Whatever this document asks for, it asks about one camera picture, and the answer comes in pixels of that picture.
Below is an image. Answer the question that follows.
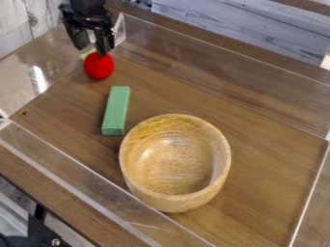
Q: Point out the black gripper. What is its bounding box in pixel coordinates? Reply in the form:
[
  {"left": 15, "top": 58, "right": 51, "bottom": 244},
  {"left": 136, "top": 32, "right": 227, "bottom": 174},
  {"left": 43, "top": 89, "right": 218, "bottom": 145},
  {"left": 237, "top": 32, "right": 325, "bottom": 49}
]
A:
[{"left": 59, "top": 3, "right": 115, "bottom": 56}]

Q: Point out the wooden bowl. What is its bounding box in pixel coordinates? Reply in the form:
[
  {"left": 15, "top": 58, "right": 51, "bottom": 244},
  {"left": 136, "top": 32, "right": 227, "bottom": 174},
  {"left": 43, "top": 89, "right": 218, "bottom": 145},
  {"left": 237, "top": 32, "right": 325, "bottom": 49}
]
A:
[{"left": 119, "top": 114, "right": 233, "bottom": 212}]

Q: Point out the red plush strawberry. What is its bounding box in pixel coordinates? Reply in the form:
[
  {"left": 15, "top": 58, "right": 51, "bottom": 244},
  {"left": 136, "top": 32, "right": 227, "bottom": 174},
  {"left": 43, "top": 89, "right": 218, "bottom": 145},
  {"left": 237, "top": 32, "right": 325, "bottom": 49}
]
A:
[{"left": 82, "top": 48, "right": 115, "bottom": 80}]

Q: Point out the black clamp under table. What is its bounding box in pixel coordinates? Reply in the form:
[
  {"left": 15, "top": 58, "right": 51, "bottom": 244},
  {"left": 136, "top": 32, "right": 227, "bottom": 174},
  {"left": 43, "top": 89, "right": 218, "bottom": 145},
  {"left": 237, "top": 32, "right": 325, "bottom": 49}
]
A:
[{"left": 0, "top": 204, "right": 72, "bottom": 247}]

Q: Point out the clear acrylic barrier wall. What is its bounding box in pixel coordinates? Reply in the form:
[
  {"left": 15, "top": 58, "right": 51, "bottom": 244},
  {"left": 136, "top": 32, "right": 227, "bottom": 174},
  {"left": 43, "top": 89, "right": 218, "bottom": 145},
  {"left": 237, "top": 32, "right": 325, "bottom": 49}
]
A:
[{"left": 0, "top": 15, "right": 330, "bottom": 247}]

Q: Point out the clear acrylic corner bracket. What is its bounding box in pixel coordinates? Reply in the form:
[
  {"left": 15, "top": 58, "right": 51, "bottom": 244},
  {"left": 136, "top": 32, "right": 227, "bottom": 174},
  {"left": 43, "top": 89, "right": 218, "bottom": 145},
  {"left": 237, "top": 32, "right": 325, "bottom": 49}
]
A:
[{"left": 90, "top": 14, "right": 127, "bottom": 52}]

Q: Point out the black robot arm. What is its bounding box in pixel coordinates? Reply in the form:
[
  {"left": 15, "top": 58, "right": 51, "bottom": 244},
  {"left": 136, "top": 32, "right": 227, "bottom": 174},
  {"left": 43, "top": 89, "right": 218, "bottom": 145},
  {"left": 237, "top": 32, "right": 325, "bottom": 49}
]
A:
[{"left": 57, "top": 0, "right": 115, "bottom": 56}]

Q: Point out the green rectangular block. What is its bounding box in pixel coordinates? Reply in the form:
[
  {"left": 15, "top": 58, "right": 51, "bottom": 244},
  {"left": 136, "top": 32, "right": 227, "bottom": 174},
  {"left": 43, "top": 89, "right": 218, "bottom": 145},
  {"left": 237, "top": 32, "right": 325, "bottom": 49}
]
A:
[{"left": 102, "top": 86, "right": 130, "bottom": 136}]

